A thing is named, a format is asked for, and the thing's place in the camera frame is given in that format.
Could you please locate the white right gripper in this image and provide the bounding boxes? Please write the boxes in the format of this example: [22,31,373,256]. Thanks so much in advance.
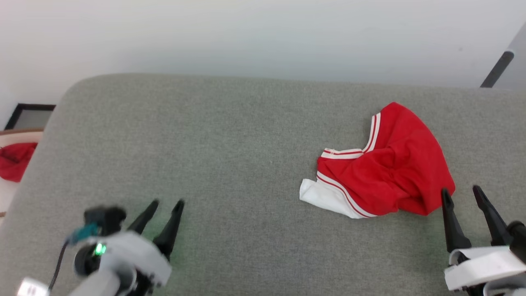
[441,185,526,296]

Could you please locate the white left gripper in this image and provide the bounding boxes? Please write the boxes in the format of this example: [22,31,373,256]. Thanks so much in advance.
[74,199,185,296]

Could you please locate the red basketball jersey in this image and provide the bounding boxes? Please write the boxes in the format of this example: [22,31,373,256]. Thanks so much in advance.
[299,102,456,219]

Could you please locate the beige laundry basket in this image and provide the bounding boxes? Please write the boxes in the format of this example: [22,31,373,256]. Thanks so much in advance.
[0,128,44,218]

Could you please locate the dark grey bar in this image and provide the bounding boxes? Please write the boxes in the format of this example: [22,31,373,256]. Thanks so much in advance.
[480,50,515,88]

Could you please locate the red cloth in basket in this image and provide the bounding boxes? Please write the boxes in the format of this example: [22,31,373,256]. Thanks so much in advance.
[0,142,38,183]

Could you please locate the light grey slanted panel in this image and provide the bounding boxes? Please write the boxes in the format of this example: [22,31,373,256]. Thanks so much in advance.
[493,23,526,91]

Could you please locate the black framed panel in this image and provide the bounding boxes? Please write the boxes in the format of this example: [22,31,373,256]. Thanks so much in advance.
[4,104,56,130]

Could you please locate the white cable label tag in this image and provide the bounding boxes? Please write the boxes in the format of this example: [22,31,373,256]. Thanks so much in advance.
[16,277,51,296]

